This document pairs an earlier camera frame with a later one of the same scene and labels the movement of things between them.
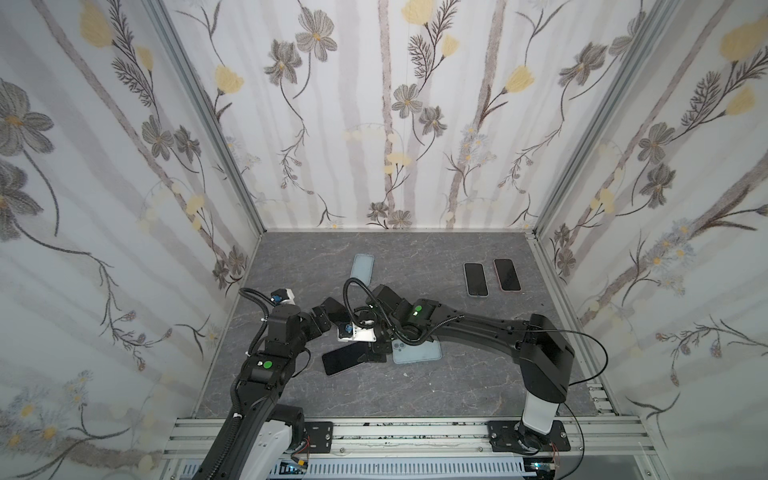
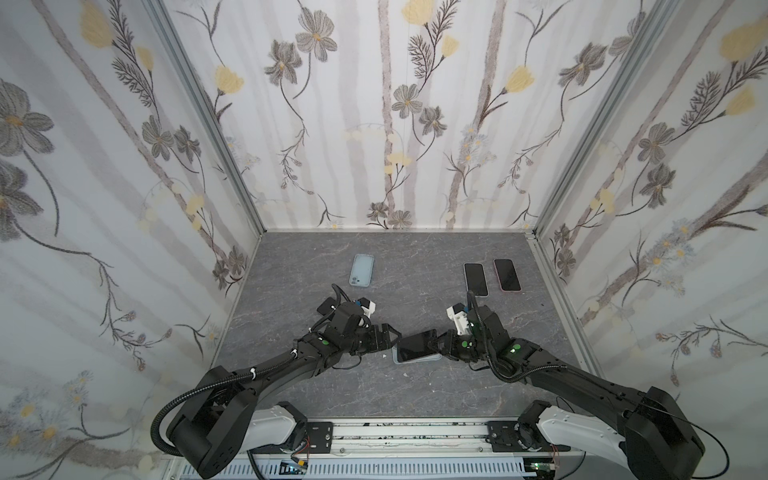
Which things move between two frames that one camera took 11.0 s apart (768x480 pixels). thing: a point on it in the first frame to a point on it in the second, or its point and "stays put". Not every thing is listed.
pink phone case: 507,275 stays put
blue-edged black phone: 476,280 stays put
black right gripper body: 369,316 to 445,343
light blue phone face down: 475,278 stays put
